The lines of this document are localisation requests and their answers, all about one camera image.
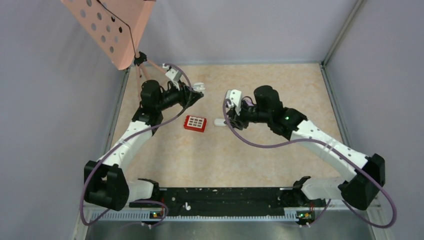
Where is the aluminium front rail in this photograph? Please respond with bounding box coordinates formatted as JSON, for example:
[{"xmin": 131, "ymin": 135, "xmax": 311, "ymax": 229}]
[{"xmin": 71, "ymin": 185, "xmax": 392, "ymax": 240}]

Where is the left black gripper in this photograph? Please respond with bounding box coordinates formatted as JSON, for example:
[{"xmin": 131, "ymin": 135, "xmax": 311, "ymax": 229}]
[{"xmin": 155, "ymin": 79, "xmax": 203, "ymax": 111}]

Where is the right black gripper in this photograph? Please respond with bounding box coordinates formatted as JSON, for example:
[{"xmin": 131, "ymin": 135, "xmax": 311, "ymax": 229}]
[{"xmin": 224, "ymin": 100, "xmax": 271, "ymax": 130}]

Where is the red grid box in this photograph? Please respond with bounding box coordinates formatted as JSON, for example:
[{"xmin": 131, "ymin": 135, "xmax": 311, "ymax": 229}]
[{"xmin": 183, "ymin": 115, "xmax": 207, "ymax": 133}]

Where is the purple cable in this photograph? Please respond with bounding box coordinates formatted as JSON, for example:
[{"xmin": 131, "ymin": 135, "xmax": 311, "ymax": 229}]
[
  {"xmin": 222, "ymin": 98, "xmax": 398, "ymax": 229},
  {"xmin": 79, "ymin": 63, "xmax": 194, "ymax": 228}
]

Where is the white oval earbud case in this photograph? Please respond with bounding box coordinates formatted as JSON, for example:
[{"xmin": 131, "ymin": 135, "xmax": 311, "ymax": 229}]
[{"xmin": 213, "ymin": 118, "xmax": 227, "ymax": 127}]

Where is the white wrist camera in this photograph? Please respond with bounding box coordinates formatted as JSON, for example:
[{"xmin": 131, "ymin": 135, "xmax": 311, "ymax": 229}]
[
  {"xmin": 224, "ymin": 89, "xmax": 243, "ymax": 116},
  {"xmin": 162, "ymin": 64, "xmax": 182, "ymax": 83}
]

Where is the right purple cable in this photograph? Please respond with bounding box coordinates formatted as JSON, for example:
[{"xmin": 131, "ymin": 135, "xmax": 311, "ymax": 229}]
[{"xmin": 222, "ymin": 98, "xmax": 398, "ymax": 229}]

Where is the white earbud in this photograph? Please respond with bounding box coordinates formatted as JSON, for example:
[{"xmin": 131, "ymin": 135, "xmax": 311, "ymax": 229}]
[{"xmin": 185, "ymin": 202, "xmax": 191, "ymax": 211}]

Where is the purple glitter microphone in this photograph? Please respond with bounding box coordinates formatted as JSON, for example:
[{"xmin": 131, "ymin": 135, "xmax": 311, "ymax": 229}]
[{"xmin": 242, "ymin": 99, "xmax": 255, "ymax": 107}]

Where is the pink perforated music stand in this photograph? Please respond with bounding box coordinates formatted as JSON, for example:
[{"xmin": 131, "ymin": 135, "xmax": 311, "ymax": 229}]
[{"xmin": 62, "ymin": 0, "xmax": 156, "ymax": 91}]

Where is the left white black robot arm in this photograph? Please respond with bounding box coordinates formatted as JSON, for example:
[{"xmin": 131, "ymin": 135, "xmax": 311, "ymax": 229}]
[{"xmin": 82, "ymin": 79, "xmax": 206, "ymax": 211}]

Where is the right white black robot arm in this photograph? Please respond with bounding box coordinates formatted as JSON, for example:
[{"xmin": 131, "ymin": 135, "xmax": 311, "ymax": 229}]
[{"xmin": 224, "ymin": 85, "xmax": 386, "ymax": 211}]

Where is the white square earbud case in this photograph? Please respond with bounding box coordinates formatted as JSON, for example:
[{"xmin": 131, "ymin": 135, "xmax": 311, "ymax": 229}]
[{"xmin": 192, "ymin": 82, "xmax": 206, "ymax": 93}]

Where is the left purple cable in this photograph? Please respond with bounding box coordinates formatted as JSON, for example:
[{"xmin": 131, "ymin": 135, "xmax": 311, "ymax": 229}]
[{"xmin": 79, "ymin": 63, "xmax": 194, "ymax": 228}]

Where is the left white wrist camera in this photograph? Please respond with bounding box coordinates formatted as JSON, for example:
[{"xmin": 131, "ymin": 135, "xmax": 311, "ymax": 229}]
[{"xmin": 162, "ymin": 64, "xmax": 182, "ymax": 83}]

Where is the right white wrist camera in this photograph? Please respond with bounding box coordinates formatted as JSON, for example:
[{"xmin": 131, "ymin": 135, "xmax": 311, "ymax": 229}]
[{"xmin": 224, "ymin": 89, "xmax": 243, "ymax": 116}]

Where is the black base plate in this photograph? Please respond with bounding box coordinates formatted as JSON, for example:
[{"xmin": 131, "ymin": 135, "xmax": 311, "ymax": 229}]
[{"xmin": 128, "ymin": 187, "xmax": 326, "ymax": 218}]

